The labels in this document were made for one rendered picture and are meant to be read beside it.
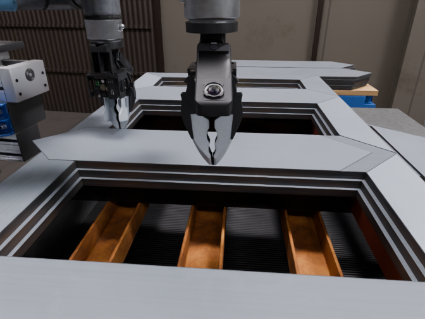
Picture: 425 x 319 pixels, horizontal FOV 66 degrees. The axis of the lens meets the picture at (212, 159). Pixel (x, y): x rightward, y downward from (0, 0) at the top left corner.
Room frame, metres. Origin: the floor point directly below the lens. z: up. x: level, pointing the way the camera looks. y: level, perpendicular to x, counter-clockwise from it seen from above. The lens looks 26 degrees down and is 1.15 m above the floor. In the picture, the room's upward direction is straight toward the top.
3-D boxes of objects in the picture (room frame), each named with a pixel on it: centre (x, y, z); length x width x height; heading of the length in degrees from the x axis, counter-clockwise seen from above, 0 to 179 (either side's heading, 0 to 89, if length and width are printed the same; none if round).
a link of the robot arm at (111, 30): (0.74, 0.23, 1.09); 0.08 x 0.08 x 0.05
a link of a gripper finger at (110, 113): (0.74, 0.25, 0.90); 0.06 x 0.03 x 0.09; 175
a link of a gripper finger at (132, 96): (0.76, 0.21, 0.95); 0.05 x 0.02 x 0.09; 85
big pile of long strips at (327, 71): (1.64, -0.35, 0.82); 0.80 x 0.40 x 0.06; 85
